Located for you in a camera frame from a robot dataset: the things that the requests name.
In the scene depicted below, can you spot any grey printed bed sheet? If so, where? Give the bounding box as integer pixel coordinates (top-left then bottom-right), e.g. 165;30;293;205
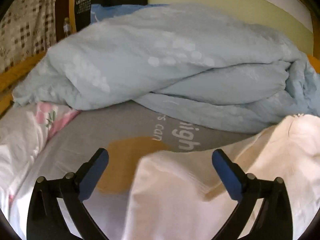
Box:
7;100;253;240

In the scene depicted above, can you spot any plaid bed curtain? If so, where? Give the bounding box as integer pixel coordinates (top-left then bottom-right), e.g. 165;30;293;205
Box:
1;0;57;73

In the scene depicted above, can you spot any cream white hoodie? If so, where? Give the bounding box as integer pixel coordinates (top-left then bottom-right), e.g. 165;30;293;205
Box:
123;115;319;239

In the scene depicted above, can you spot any light blue duvet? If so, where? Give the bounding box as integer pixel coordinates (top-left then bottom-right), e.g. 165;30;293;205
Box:
13;4;319;133

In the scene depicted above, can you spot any white pink floral pillow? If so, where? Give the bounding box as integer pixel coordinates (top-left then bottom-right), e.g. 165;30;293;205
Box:
1;102;80;217

